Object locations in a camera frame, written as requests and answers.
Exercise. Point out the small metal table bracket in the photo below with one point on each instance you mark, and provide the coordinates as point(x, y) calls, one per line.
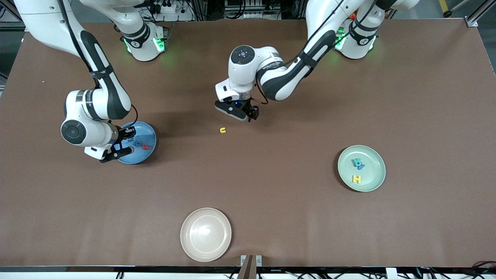
point(259, 261)

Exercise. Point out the red foam letter w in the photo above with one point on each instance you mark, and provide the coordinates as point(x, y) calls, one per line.
point(146, 147)

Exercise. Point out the aluminium frame post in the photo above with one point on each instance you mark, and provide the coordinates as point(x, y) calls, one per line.
point(472, 22)

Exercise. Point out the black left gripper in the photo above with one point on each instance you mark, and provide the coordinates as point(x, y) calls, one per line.
point(248, 106)

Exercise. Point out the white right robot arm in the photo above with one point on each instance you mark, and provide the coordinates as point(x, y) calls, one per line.
point(89, 131)

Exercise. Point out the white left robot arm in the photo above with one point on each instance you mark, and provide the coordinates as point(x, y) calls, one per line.
point(240, 73)

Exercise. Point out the light green plate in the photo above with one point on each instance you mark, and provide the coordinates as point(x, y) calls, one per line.
point(372, 170)

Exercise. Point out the white power strip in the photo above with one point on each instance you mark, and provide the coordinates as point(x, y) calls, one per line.
point(164, 7)

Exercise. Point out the teal foam letter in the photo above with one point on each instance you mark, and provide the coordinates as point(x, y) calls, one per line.
point(356, 162)

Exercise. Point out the yellow foam letter H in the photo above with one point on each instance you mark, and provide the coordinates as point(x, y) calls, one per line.
point(356, 179)

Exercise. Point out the blue foam letter a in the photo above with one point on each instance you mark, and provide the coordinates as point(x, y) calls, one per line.
point(137, 143)

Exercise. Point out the beige plate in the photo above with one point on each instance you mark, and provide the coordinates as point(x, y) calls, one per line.
point(205, 235)

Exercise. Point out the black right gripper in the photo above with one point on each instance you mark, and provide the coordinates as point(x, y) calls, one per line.
point(122, 136)

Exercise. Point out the blue plate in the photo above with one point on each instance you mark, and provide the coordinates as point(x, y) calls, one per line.
point(146, 131)

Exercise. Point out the brown wedge bar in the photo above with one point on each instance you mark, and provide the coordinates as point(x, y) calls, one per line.
point(248, 271)

